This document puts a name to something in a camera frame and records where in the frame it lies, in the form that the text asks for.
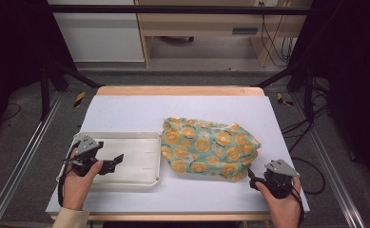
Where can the black curtain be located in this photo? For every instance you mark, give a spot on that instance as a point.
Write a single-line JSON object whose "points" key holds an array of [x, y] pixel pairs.
{"points": [[354, 63], [11, 47]]}

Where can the orange print cloth bag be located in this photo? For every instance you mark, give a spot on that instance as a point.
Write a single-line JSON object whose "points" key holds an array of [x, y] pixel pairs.
{"points": [[208, 148]]}

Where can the aluminium floor rail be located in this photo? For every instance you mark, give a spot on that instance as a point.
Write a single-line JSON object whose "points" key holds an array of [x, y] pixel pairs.
{"points": [[331, 167], [24, 158]]}

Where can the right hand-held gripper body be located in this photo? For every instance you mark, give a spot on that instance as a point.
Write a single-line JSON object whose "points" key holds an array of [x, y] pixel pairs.
{"points": [[279, 179]]}

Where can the black metal stand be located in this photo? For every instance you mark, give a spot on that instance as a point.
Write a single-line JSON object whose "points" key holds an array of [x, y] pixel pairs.
{"points": [[308, 95], [44, 91]]}

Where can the person's left hand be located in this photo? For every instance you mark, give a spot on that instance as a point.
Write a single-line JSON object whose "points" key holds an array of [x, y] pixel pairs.
{"points": [[78, 186]]}

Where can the white cabinet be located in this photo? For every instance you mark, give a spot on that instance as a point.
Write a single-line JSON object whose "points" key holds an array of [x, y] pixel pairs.
{"points": [[100, 38]]}

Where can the person's right hand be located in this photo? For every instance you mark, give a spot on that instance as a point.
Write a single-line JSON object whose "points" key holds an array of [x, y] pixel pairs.
{"points": [[281, 209]]}

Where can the white table sheet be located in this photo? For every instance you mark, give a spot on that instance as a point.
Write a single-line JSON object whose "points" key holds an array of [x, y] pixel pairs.
{"points": [[185, 107]]}

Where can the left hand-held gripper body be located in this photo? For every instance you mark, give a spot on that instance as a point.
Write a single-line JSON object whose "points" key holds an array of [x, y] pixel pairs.
{"points": [[85, 146]]}

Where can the black horizontal frame bar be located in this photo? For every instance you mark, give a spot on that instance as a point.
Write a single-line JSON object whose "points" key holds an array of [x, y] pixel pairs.
{"points": [[173, 10]]}

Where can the wooden desk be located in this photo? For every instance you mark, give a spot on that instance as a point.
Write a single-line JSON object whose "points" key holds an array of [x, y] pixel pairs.
{"points": [[204, 23]]}

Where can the white plastic tray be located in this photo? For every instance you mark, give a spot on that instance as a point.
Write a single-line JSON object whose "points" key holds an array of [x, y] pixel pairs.
{"points": [[135, 158]]}

